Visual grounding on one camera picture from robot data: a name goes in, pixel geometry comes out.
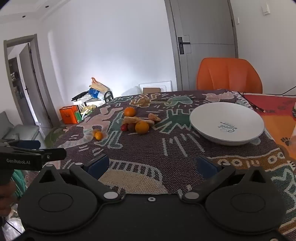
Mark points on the cardboard box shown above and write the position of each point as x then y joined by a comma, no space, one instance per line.
151,90

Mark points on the person's left hand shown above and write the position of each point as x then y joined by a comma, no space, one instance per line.
4,199

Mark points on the orange red mat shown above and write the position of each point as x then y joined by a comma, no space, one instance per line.
277,109

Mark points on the green bag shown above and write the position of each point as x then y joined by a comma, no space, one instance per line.
77,116

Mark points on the brown paper bag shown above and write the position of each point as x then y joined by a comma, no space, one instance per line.
99,86

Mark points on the medium orange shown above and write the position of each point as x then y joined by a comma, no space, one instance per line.
130,112

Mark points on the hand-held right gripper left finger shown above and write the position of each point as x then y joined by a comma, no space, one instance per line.
99,165

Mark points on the white bowl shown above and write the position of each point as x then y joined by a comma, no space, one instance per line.
226,122

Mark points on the small red fruit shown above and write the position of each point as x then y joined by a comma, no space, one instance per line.
124,127

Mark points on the black flat item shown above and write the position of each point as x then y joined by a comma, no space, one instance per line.
79,95

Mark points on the black storage rack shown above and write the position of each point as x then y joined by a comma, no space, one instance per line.
108,95

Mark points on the yellow items on rack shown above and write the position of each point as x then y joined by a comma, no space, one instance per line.
89,109

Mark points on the grey interior door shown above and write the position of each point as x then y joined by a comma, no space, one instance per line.
30,88

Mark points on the white board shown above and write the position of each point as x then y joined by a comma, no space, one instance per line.
155,83

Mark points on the large orange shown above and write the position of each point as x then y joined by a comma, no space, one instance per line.
142,127

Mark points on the printed figure blanket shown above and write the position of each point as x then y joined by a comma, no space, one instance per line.
150,150

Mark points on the small orange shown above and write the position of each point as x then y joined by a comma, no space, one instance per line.
98,135

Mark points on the orange chair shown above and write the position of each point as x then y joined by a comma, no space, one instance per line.
229,74

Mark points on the grey sofa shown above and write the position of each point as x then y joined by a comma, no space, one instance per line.
18,133

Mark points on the teal cloth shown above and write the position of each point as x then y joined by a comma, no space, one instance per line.
19,183

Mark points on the blue plastic bag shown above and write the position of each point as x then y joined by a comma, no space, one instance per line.
94,92

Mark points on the orange gift box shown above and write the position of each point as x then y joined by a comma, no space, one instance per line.
68,114

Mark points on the dark brown fruit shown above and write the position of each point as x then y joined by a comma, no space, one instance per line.
131,127

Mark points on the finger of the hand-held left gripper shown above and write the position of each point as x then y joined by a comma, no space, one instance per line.
53,154
27,144

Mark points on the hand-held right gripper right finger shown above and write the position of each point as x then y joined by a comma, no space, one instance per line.
205,165

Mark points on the peeled mandarin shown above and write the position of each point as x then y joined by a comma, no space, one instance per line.
154,117

